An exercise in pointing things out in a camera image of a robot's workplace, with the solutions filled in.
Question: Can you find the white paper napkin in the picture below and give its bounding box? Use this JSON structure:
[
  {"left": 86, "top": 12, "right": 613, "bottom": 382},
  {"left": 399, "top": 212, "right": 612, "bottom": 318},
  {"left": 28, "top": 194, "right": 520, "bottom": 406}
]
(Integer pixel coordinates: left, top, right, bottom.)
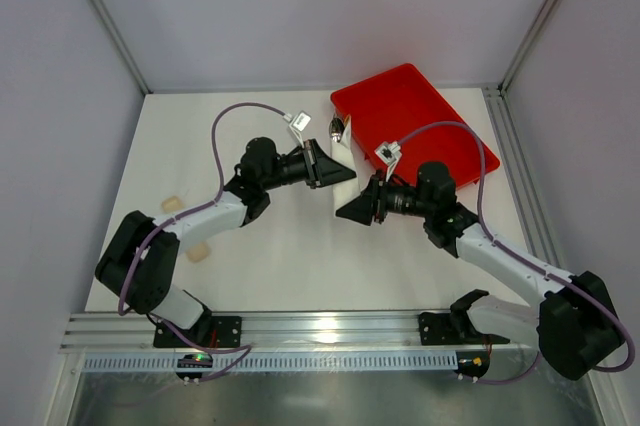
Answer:
[{"left": 331, "top": 115, "right": 360, "bottom": 215}]

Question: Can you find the silver spoon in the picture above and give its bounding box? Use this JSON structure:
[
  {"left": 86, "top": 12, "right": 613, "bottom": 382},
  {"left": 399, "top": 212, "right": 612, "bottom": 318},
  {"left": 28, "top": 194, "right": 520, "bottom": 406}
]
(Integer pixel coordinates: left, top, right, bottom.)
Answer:
[{"left": 329, "top": 116, "right": 346, "bottom": 143}]

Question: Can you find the red plastic tray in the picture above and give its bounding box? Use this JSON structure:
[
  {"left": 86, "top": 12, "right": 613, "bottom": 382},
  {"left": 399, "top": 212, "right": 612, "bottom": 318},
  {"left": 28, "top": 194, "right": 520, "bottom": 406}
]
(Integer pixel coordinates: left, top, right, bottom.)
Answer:
[{"left": 330, "top": 63, "right": 501, "bottom": 188}]

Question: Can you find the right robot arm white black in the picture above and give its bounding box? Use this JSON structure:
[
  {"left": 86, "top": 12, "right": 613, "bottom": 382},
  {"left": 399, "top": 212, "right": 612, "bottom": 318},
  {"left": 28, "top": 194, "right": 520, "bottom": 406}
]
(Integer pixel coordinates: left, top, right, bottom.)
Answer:
[{"left": 333, "top": 162, "right": 636, "bottom": 380}]

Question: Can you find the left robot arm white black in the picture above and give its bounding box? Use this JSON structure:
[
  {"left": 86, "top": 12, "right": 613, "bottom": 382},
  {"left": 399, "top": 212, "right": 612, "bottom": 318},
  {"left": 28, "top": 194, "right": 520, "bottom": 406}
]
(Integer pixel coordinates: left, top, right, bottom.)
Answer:
[{"left": 95, "top": 137, "right": 357, "bottom": 347}]

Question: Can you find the wooden utensil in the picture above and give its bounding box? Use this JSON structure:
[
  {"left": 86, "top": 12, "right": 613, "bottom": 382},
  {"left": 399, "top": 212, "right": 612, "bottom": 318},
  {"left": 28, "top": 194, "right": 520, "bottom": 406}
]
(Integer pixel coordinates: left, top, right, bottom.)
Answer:
[{"left": 161, "top": 196, "right": 211, "bottom": 263}]

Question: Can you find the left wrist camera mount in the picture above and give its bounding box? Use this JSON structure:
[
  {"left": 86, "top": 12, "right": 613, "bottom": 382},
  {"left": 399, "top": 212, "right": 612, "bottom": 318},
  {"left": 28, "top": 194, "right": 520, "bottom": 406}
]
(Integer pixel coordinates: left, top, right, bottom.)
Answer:
[{"left": 282, "top": 111, "right": 311, "bottom": 146}]

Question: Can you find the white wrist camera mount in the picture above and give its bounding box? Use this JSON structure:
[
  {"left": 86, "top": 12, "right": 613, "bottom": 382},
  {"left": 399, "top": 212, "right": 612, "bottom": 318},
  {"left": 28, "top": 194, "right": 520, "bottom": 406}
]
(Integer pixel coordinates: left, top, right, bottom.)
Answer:
[{"left": 375, "top": 141, "right": 402, "bottom": 181}]

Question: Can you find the right side aluminium rail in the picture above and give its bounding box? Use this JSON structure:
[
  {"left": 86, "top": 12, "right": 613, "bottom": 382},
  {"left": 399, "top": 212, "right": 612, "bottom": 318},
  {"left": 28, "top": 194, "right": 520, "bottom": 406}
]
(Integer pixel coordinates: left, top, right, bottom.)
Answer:
[{"left": 482, "top": 86, "right": 563, "bottom": 267}]

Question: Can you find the aluminium rail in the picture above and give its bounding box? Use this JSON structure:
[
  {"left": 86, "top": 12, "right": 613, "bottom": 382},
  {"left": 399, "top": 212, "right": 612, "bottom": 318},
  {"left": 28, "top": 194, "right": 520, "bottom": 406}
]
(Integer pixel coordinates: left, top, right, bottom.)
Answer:
[
  {"left": 59, "top": 310, "right": 538, "bottom": 353},
  {"left": 482, "top": 86, "right": 563, "bottom": 267}
]

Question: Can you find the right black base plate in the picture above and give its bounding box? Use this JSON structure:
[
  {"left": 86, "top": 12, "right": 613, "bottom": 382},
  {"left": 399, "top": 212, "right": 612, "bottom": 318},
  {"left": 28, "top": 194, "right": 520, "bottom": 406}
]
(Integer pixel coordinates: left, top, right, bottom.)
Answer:
[{"left": 418, "top": 312, "right": 484, "bottom": 346}]

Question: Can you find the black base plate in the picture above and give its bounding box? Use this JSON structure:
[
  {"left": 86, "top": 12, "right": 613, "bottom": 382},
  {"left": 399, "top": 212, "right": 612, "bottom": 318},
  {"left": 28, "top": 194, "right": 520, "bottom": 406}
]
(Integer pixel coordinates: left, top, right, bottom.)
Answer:
[
  {"left": 153, "top": 312, "right": 242, "bottom": 349},
  {"left": 418, "top": 312, "right": 484, "bottom": 346}
]

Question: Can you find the aluminium front rail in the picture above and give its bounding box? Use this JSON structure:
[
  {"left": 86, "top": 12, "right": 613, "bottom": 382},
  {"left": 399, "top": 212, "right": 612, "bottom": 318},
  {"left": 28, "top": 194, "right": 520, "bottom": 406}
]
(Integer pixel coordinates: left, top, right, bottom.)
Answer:
[{"left": 59, "top": 310, "right": 538, "bottom": 353}]

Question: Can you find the slotted white cable duct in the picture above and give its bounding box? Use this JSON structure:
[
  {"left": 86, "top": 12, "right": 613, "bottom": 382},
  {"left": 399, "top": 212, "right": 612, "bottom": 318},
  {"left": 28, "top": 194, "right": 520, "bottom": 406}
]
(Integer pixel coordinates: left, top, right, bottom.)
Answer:
[{"left": 82, "top": 350, "right": 458, "bottom": 373}]

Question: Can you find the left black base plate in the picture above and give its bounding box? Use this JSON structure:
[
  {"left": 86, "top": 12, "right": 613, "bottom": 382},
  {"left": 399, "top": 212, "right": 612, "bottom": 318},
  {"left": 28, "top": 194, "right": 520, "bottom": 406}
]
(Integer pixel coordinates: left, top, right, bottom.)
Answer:
[{"left": 153, "top": 312, "right": 242, "bottom": 349}]

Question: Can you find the right aluminium frame post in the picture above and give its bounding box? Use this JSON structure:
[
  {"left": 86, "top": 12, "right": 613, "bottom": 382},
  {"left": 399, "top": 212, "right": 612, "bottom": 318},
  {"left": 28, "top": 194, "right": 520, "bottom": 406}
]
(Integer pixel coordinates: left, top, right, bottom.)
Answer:
[{"left": 498, "top": 0, "right": 562, "bottom": 93}]

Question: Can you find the aluminium frame post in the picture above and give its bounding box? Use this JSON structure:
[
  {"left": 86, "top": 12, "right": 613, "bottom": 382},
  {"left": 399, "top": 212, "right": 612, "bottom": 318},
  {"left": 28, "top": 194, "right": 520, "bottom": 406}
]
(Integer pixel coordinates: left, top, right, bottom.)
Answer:
[
  {"left": 87, "top": 0, "right": 152, "bottom": 95},
  {"left": 498, "top": 0, "right": 562, "bottom": 93}
]

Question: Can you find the left aluminium frame post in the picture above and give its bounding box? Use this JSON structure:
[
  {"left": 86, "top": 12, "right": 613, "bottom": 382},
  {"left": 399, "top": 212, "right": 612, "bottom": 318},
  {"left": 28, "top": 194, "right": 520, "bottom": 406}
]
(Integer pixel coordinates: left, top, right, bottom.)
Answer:
[{"left": 87, "top": 0, "right": 152, "bottom": 95}]

